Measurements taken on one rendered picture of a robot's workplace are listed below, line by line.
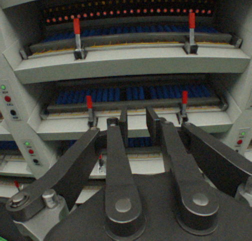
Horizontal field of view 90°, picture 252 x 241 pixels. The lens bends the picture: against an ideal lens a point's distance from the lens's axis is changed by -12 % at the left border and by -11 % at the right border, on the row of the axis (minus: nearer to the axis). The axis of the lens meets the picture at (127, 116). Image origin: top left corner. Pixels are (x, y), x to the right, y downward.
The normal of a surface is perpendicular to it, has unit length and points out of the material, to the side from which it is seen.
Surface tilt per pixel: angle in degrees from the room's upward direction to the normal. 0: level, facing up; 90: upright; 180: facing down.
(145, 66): 113
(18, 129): 90
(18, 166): 23
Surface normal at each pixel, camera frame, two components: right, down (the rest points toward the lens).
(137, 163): -0.05, -0.63
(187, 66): 0.02, 0.77
